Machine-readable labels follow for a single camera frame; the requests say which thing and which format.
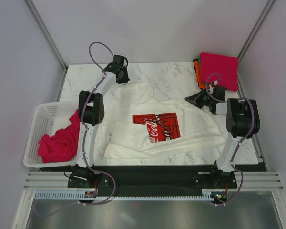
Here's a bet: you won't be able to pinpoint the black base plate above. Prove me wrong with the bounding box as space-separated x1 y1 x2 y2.
68 165 237 198

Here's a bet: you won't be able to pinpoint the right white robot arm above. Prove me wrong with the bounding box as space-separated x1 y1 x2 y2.
185 85 260 188

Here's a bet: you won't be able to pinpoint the aluminium frame rails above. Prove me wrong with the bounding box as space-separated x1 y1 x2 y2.
24 0 283 229

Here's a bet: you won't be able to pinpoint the folded black t-shirt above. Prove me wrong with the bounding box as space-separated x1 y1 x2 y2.
193 58 239 92

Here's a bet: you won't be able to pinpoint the white slotted cable duct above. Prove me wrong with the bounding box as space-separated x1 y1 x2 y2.
34 190 214 201

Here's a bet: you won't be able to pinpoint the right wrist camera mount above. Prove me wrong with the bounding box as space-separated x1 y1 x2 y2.
209 80 219 88

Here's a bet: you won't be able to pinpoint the crumpled magenta t-shirt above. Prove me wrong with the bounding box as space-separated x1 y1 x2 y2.
38 110 80 163

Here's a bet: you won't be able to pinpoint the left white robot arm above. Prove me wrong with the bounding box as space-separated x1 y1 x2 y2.
68 54 130 188

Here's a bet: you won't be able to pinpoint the white Coca-Cola t-shirt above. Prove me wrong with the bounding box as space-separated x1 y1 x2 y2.
100 83 225 159

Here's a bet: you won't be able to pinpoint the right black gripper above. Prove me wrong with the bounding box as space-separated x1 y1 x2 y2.
185 88 214 109

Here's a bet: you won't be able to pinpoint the white plastic laundry basket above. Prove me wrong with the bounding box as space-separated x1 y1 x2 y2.
23 101 79 168

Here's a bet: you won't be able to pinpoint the folded orange t-shirt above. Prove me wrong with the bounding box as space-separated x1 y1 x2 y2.
194 60 213 89

